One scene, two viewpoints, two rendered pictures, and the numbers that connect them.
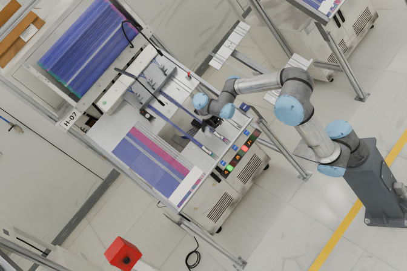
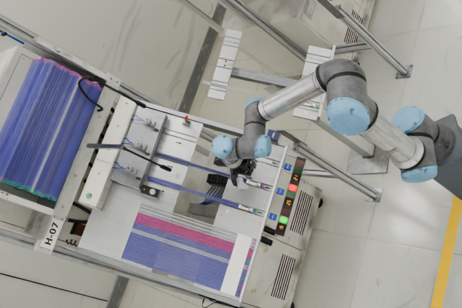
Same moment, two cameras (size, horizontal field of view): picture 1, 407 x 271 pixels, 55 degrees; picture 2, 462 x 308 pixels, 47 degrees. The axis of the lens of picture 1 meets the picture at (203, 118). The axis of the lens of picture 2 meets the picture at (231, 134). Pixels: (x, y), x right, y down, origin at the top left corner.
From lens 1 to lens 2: 0.15 m
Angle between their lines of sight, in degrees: 6
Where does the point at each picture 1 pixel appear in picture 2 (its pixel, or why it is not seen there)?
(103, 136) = (102, 240)
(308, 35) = (312, 20)
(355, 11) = not seen: outside the picture
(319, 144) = (396, 146)
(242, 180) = (298, 231)
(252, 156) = (299, 195)
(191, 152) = (227, 217)
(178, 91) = (180, 146)
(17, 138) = not seen: outside the picture
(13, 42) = not seen: outside the picture
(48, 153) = (21, 293)
